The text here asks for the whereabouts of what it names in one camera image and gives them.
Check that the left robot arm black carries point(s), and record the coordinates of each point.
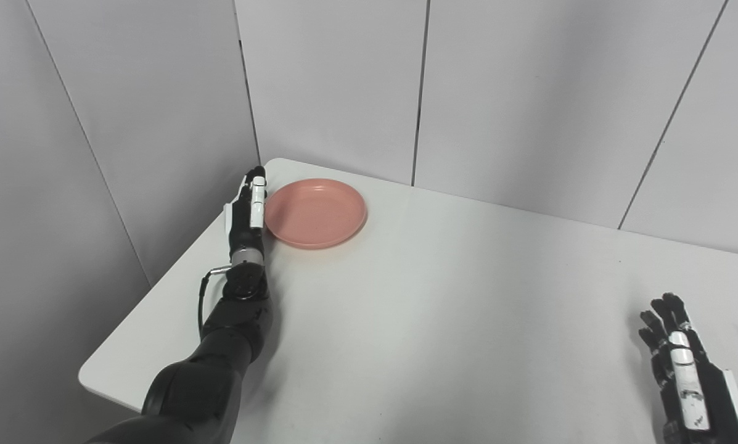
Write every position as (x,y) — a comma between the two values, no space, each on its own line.
(208,370)

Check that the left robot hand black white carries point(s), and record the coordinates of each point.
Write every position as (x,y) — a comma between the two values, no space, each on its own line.
(250,213)

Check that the pink round plate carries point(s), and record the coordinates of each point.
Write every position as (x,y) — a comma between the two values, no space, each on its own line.
(315,213)

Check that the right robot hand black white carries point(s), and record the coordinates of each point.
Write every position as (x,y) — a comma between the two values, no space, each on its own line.
(689,382)

